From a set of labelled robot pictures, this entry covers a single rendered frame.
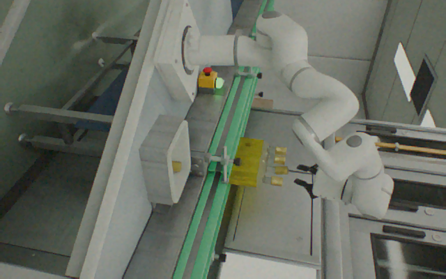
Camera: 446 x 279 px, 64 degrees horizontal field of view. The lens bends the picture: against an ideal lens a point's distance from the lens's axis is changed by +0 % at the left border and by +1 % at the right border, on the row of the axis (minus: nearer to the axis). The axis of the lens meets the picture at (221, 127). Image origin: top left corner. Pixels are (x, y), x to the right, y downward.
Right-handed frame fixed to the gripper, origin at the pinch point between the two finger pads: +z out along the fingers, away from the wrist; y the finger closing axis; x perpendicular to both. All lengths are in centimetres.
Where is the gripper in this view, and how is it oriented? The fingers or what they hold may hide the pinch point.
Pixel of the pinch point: (301, 175)
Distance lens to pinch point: 131.2
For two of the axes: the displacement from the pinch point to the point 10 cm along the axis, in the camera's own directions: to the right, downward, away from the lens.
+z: -8.6, -2.6, 4.4
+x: -5.0, 2.1, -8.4
